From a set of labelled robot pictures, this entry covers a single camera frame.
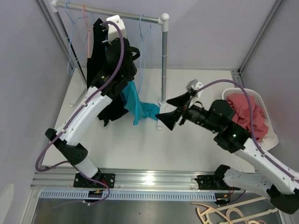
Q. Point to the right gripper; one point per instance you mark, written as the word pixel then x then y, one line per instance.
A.
pixel 169 119

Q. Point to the teal t shirt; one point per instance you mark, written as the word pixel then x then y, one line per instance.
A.
pixel 128 99

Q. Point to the salmon pink t shirt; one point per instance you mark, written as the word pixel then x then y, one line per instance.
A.
pixel 239 104

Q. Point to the light blue wire hanger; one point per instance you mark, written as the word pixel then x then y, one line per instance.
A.
pixel 74 59
pixel 145 38

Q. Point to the green and white t shirt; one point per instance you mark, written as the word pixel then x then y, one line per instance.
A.
pixel 269 141

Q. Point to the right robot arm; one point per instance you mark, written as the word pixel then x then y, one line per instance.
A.
pixel 277 183

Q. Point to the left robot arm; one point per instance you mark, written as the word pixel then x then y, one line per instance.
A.
pixel 116 73

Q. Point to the black t shirt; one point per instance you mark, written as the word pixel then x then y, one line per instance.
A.
pixel 95 63

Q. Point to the pink plastic hanger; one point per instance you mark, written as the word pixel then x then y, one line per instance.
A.
pixel 88 29

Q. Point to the silver clothes rack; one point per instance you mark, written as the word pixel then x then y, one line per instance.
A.
pixel 163 21

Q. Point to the white laundry basket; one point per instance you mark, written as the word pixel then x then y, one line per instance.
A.
pixel 258 100

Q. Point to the beige hangers on floor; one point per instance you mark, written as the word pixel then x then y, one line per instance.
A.
pixel 231 214

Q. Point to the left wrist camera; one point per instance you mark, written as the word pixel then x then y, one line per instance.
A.
pixel 113 33

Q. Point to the white cable duct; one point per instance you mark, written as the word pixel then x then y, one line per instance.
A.
pixel 134 195

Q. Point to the aluminium rail with mounts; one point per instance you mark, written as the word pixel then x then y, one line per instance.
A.
pixel 126 179

